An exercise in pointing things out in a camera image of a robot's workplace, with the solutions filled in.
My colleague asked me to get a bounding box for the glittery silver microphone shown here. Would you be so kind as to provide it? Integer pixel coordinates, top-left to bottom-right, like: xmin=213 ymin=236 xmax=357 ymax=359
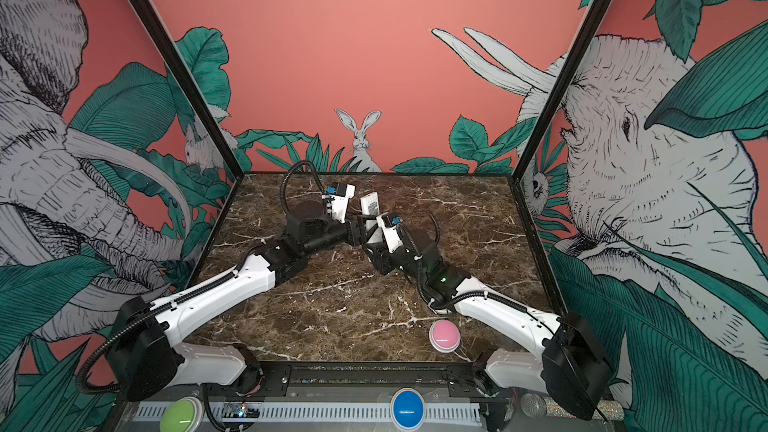
xmin=519 ymin=393 xmax=625 ymax=422

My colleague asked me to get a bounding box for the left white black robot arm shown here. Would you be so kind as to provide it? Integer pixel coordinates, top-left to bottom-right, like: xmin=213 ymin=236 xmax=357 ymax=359
xmin=75 ymin=202 xmax=369 ymax=402

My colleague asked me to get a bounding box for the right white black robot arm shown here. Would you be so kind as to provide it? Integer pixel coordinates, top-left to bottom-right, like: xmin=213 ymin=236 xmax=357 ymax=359
xmin=363 ymin=224 xmax=613 ymax=420

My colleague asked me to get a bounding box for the white remote control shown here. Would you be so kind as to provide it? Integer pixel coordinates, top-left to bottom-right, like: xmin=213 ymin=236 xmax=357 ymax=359
xmin=360 ymin=192 xmax=383 ymax=246

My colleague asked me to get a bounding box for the blue round push button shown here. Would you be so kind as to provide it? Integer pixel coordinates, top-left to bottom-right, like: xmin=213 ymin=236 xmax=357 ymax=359
xmin=390 ymin=388 xmax=426 ymax=431

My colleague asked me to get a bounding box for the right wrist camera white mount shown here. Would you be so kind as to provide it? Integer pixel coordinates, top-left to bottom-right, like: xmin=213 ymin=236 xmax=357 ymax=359
xmin=377 ymin=212 xmax=403 ymax=253

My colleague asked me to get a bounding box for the left black frame post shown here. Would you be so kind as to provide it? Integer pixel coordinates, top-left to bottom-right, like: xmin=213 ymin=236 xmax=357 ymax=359
xmin=128 ymin=0 xmax=244 ymax=181

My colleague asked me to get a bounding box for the right black frame post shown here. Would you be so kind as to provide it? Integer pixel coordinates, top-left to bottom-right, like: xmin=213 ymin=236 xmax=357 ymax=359
xmin=511 ymin=0 xmax=612 ymax=185

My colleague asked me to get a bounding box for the small green circuit board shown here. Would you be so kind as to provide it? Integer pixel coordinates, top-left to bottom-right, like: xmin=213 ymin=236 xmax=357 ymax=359
xmin=222 ymin=402 xmax=261 ymax=421

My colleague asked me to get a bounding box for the green round push button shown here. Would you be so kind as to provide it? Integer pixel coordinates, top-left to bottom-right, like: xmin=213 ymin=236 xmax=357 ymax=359
xmin=159 ymin=396 xmax=204 ymax=432

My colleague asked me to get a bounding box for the black front mounting rail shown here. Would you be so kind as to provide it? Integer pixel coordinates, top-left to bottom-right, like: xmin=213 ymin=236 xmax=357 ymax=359
xmin=202 ymin=361 xmax=520 ymax=401

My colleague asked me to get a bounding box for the pink round push button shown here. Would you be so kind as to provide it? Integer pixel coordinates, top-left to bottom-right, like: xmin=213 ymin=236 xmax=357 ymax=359
xmin=429 ymin=319 xmax=461 ymax=354

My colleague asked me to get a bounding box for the black frame post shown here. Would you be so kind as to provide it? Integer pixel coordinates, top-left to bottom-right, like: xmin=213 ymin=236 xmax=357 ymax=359
xmin=511 ymin=0 xmax=612 ymax=185
xmin=128 ymin=0 xmax=244 ymax=181

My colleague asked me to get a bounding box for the white slotted cable duct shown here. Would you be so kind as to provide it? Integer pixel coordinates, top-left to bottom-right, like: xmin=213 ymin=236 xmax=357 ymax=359
xmin=133 ymin=401 xmax=482 ymax=424

